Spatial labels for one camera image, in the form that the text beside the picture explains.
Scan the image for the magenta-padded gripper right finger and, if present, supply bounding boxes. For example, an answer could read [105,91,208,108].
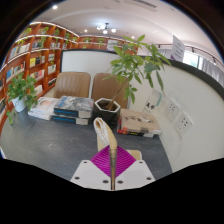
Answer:
[114,144,157,191]

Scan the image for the thick dark blue book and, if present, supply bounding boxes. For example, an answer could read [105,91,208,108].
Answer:
[53,95,95,119]
[51,113,91,126]

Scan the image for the black ceiling track rail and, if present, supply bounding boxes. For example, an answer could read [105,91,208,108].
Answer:
[156,42,224,68]

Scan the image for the leafy plant in white pot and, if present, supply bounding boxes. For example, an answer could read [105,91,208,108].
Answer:
[5,71,39,126]

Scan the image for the white standing sign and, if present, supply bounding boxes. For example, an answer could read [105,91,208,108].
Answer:
[170,34,186,63]

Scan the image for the small tree in black pot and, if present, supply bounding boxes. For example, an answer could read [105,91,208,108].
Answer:
[93,34,173,129]

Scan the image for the white paper card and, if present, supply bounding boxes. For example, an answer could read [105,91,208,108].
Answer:
[143,89,164,114]

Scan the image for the ceiling air vent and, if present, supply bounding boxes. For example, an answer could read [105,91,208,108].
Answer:
[123,0,158,13]

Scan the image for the red spine book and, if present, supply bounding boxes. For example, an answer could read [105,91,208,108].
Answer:
[116,126,156,138]

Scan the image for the white wall socket panel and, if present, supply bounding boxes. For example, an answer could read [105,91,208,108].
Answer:
[173,111,194,139]
[164,98,181,123]

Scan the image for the white sheer curtain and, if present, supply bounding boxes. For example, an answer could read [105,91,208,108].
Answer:
[181,49,224,88]

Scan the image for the beige striped towel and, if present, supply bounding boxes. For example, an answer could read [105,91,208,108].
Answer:
[92,116,143,191]

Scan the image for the ceiling chandelier lamp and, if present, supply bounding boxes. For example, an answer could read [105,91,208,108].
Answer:
[96,22,118,35]

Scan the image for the beige cover book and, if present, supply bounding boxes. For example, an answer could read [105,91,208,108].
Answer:
[119,108,162,135]

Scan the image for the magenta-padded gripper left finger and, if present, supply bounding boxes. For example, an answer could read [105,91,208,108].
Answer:
[69,144,112,192]

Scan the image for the recessed ceiling spot lights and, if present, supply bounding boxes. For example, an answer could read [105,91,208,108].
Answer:
[51,3,88,34]

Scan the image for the orange wooden bookshelf unit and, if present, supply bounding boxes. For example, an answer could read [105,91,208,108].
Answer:
[0,21,139,134]

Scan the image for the tan upholstered chair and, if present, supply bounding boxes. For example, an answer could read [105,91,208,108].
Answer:
[91,72,129,109]
[53,71,92,99]

